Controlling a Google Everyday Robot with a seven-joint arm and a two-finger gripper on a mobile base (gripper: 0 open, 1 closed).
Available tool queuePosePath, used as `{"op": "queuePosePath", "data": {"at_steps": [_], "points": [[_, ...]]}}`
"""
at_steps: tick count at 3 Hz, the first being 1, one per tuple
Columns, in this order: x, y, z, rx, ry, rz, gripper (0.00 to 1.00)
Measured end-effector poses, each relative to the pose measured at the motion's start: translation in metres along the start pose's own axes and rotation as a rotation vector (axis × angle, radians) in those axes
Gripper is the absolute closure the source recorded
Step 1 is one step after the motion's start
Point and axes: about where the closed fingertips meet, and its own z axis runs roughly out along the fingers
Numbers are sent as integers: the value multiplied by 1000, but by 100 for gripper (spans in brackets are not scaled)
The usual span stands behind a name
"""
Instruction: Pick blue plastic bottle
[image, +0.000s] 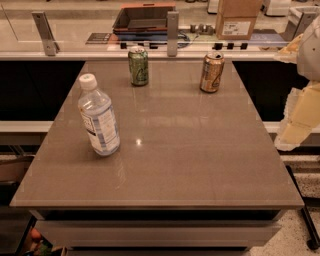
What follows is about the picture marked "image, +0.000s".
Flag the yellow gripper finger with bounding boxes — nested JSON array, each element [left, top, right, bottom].
[[274, 81, 320, 151], [274, 34, 303, 64]]

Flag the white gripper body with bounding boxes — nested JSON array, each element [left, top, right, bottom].
[[297, 16, 320, 81]]

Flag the clear blue-label plastic bottle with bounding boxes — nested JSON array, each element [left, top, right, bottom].
[[78, 73, 120, 156]]

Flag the cardboard box with label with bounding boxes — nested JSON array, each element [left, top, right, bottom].
[[215, 0, 262, 40]]

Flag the gold soda can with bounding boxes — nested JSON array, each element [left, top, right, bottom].
[[200, 52, 225, 93]]

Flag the black table leg bar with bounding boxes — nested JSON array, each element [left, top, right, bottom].
[[286, 166, 320, 251]]

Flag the green soda can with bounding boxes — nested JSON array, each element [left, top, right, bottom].
[[128, 45, 149, 86]]

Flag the grey table drawer unit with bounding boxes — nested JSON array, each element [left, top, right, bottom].
[[36, 219, 281, 250]]

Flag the right metal railing post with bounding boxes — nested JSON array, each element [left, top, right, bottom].
[[282, 12, 318, 41]]

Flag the metal railing post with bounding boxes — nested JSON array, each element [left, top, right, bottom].
[[167, 11, 179, 57], [282, 12, 318, 41], [32, 11, 60, 56]]

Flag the middle metal railing post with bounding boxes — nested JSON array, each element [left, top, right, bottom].
[[167, 11, 179, 57]]

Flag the left metal railing post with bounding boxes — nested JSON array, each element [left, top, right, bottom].
[[32, 11, 60, 56]]

